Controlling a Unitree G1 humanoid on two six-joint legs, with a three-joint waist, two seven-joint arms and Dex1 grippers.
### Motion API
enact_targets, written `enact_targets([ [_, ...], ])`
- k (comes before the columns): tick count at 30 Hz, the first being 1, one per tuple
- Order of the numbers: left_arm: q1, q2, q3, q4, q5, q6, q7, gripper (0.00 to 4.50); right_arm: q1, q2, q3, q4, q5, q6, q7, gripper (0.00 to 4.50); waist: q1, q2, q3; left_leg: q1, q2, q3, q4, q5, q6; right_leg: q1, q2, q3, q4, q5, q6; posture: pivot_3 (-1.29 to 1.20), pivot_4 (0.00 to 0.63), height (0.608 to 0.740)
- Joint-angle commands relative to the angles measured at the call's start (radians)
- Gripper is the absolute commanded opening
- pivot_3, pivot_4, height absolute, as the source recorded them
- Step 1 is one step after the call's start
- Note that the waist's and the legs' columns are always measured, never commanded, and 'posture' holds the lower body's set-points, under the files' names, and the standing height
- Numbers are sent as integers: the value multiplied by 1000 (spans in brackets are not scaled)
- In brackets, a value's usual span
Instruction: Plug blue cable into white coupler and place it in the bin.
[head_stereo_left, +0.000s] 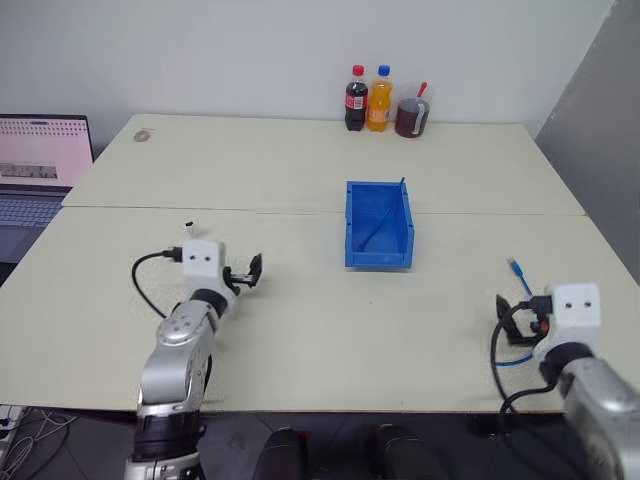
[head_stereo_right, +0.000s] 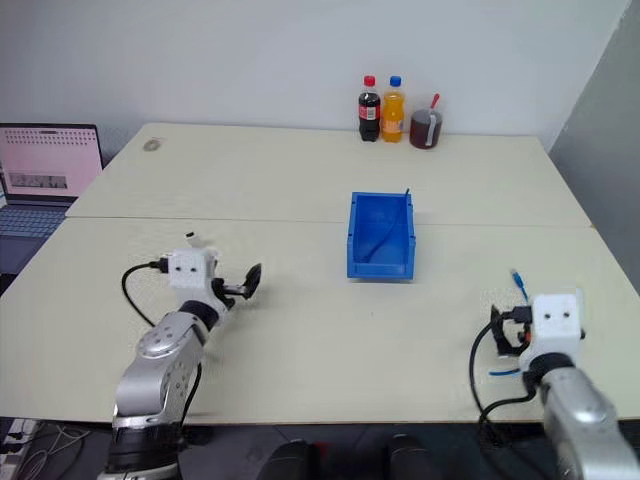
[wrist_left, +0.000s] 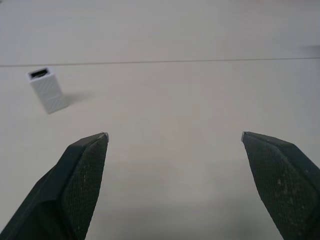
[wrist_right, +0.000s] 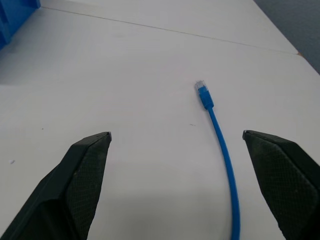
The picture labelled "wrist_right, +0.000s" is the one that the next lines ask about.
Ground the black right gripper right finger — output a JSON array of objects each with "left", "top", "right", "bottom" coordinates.
[{"left": 242, "top": 129, "right": 320, "bottom": 240}]

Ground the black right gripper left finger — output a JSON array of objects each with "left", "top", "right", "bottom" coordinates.
[{"left": 0, "top": 131, "right": 113, "bottom": 240}]

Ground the blue plastic bin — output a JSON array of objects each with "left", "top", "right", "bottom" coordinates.
[{"left": 0, "top": 0, "right": 50, "bottom": 52}]

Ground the blue Ethernet cable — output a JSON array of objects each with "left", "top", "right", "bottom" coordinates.
[{"left": 194, "top": 80, "right": 241, "bottom": 240}]

